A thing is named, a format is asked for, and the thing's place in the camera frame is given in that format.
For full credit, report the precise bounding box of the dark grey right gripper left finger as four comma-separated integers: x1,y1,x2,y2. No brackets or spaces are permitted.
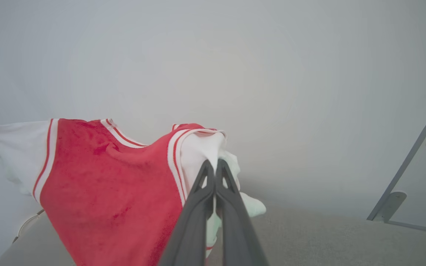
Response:
158,160,216,266

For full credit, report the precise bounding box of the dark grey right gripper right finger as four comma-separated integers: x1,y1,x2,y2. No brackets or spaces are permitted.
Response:
215,159,270,266

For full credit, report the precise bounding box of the red and white shirt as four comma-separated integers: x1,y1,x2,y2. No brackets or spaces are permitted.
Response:
0,118,267,266

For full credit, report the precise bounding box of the grey fabric sofa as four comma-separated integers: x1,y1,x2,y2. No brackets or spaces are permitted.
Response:
0,201,426,266

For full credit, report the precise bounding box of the grey metal frame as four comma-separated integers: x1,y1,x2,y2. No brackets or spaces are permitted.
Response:
367,84,426,239

